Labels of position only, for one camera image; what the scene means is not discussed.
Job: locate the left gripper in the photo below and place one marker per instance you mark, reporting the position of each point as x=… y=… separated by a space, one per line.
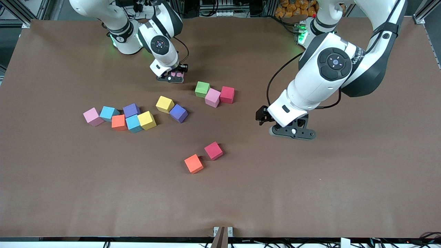
x=262 y=116

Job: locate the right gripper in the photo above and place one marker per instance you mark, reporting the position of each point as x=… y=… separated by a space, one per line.
x=182 y=68

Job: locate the pink foam cube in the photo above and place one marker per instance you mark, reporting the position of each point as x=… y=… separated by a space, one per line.
x=212 y=97
x=92 y=116
x=177 y=73

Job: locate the green foam cube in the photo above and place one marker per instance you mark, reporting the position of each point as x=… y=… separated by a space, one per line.
x=202 y=89

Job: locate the yellow foam cube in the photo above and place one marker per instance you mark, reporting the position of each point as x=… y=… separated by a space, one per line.
x=146 y=120
x=164 y=104

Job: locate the blue foam cube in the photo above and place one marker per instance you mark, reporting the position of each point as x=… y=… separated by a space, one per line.
x=109 y=113
x=133 y=124

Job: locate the orange foam cube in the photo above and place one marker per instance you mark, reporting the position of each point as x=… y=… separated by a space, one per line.
x=119 y=122
x=193 y=163

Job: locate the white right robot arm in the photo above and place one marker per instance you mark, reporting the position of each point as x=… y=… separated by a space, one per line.
x=170 y=57

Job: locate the crimson foam cube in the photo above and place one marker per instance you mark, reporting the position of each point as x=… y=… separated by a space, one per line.
x=213 y=150
x=227 y=94

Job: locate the purple foam cube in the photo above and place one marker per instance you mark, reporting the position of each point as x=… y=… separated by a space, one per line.
x=178 y=113
x=131 y=110

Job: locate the white power strip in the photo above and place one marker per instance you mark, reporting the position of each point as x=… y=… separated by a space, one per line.
x=146 y=8
x=220 y=14

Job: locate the table cover sheet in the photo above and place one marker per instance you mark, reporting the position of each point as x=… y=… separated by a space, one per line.
x=275 y=193

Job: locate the orange crumpled bag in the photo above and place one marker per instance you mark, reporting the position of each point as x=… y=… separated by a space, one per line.
x=293 y=8

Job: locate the white label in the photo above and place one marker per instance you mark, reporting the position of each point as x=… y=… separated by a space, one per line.
x=345 y=243

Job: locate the white metal bracket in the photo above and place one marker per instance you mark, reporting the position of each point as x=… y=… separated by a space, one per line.
x=216 y=230

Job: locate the aluminium frame post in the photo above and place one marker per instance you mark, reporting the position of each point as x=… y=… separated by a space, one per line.
x=220 y=241

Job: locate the aluminium frame profile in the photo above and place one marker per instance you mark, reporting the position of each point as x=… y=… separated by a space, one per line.
x=27 y=24
x=425 y=9

